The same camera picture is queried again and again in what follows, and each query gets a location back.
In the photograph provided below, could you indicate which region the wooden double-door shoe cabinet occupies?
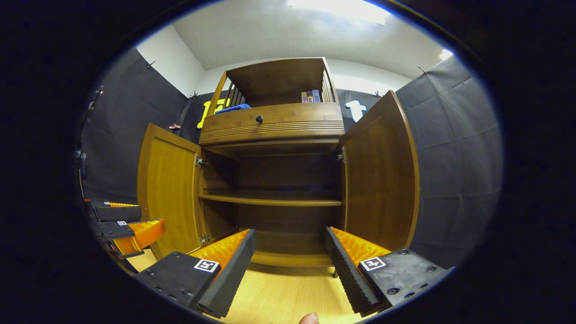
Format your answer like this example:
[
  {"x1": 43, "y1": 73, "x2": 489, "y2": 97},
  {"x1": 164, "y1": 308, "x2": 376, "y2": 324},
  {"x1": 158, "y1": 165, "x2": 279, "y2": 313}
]
[{"x1": 136, "y1": 57, "x2": 421, "y2": 276}]

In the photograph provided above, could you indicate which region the wooden cabinet shelf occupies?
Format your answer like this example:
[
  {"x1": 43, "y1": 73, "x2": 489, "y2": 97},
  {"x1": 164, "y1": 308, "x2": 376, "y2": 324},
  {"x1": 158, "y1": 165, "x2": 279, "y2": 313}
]
[{"x1": 198, "y1": 193, "x2": 342, "y2": 207}]

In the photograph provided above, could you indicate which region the wooden shoe cabinet door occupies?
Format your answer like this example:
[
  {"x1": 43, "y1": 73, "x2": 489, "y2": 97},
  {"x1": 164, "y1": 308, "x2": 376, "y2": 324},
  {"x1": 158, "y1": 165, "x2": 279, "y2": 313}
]
[
  {"x1": 137, "y1": 123, "x2": 203, "y2": 261},
  {"x1": 338, "y1": 90, "x2": 421, "y2": 252}
]

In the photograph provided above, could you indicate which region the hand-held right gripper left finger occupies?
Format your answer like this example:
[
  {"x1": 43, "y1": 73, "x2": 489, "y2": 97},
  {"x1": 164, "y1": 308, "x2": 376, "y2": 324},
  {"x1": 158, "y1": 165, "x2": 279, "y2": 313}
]
[{"x1": 135, "y1": 229, "x2": 257, "y2": 319}]

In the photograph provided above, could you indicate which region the wooden cabinet drawer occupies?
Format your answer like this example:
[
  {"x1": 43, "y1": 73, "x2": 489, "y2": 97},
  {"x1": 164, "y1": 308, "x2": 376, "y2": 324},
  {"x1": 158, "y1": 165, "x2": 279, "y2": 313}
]
[{"x1": 198, "y1": 102, "x2": 345, "y2": 146}]

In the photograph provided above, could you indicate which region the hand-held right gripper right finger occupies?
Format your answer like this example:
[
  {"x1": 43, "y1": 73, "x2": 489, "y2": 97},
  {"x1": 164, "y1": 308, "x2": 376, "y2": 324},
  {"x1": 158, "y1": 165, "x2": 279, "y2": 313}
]
[{"x1": 325, "y1": 227, "x2": 450, "y2": 317}]

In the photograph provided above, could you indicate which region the black backdrop cloth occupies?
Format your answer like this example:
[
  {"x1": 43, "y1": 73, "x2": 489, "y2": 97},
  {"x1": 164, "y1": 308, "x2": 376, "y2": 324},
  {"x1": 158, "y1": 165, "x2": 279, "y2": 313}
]
[{"x1": 76, "y1": 47, "x2": 504, "y2": 270}]

